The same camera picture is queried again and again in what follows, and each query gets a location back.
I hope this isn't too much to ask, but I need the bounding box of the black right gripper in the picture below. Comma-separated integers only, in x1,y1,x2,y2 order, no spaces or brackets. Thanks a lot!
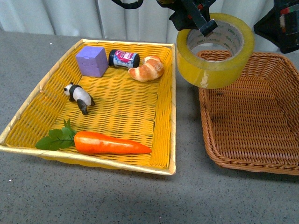
156,0,218,37

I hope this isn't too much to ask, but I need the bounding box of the yellow packing tape roll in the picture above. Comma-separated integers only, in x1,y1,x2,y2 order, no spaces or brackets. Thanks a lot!
177,13,255,89

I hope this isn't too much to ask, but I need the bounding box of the brown wicker basket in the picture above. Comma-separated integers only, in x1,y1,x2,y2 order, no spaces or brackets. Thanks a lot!
199,52,299,175

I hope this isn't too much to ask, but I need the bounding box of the yellow woven basket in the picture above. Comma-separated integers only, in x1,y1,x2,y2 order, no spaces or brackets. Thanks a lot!
0,39,176,175

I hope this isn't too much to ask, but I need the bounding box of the toy croissant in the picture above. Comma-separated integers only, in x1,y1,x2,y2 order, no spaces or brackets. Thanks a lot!
128,56,164,82

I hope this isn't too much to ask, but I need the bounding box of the small black-lidded jar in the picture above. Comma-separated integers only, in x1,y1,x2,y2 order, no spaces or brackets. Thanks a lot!
108,49,140,69

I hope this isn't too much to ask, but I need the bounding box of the white pleated curtain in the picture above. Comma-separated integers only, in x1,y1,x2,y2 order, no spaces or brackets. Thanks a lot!
0,0,299,54

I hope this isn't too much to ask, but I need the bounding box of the purple foam cube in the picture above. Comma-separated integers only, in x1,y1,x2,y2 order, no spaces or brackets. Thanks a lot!
75,46,108,77

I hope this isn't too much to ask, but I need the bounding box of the toy panda figurine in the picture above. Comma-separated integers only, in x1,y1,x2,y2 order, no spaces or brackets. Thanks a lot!
64,82,95,115

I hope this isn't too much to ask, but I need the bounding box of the orange toy carrot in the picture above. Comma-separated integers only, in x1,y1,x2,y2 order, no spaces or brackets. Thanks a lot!
35,120,151,154

